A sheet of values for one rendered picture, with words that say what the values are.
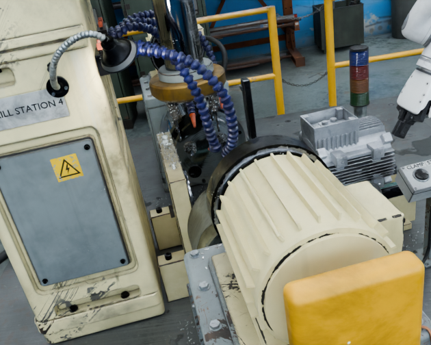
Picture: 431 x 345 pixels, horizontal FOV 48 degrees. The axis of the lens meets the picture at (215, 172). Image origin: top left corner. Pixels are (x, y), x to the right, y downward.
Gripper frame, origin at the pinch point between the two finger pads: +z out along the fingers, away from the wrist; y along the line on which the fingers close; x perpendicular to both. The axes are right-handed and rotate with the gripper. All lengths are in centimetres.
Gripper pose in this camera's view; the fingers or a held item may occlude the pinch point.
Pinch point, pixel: (401, 129)
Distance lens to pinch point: 133.3
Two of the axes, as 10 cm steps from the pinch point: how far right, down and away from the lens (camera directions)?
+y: -2.0, -4.3, 8.8
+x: -9.2, -2.4, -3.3
